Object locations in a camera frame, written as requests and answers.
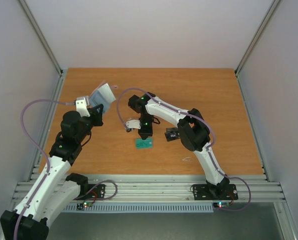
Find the grey slotted cable duct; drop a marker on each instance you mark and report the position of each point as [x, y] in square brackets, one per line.
[124, 208]

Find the left aluminium corner post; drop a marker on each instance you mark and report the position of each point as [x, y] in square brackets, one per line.
[33, 22]

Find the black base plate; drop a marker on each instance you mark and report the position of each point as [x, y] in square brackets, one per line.
[201, 192]
[91, 191]

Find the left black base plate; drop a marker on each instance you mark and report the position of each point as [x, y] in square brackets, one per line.
[91, 191]

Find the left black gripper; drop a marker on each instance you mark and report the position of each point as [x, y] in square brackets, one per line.
[94, 110]

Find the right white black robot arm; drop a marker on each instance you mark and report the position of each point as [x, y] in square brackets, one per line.
[194, 135]

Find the black VIP credit card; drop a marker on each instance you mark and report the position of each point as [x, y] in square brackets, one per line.
[173, 130]

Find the pink leather card holder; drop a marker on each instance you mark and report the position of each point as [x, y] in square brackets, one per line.
[104, 95]

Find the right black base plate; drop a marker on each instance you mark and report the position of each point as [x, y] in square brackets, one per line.
[201, 192]

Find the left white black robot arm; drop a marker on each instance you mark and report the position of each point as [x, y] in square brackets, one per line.
[34, 215]

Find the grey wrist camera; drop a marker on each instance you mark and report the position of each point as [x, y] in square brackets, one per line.
[132, 125]
[82, 103]

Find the aluminium rail base frame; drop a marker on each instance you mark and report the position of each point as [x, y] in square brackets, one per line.
[178, 188]

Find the aluminium corner post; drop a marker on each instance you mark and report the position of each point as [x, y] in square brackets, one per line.
[273, 7]
[33, 22]

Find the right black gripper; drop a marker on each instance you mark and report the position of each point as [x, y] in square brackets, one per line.
[145, 132]

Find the left controller board with LEDs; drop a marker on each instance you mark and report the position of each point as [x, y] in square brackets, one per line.
[85, 205]

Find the green VIP credit card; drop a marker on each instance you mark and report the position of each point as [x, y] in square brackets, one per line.
[144, 143]

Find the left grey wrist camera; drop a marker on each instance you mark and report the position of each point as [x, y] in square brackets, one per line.
[82, 103]

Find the right aluminium corner post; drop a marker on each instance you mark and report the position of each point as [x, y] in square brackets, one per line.
[273, 7]

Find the right controller board with LEDs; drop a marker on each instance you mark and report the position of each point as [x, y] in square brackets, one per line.
[222, 204]

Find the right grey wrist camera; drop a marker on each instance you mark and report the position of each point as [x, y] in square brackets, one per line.
[132, 125]

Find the controller board with leds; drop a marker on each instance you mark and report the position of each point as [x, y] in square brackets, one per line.
[222, 204]
[85, 205]

